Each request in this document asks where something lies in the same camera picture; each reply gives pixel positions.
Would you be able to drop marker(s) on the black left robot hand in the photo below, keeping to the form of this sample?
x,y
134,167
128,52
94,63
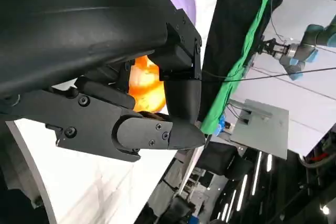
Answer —
x,y
65,24

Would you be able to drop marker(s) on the orange white toy bread roll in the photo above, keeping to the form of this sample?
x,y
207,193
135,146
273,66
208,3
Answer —
x,y
147,90

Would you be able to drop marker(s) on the black cloth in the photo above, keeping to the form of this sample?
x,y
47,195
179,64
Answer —
x,y
231,24

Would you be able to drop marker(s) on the green cloth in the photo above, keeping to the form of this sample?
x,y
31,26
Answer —
x,y
223,98

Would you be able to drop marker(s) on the small blue connector block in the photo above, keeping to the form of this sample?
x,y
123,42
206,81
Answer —
x,y
221,125

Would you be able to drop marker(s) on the black workshop robot gripper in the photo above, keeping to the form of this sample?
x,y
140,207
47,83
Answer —
x,y
273,47

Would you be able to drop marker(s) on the grey metal board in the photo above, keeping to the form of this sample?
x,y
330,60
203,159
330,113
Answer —
x,y
262,134

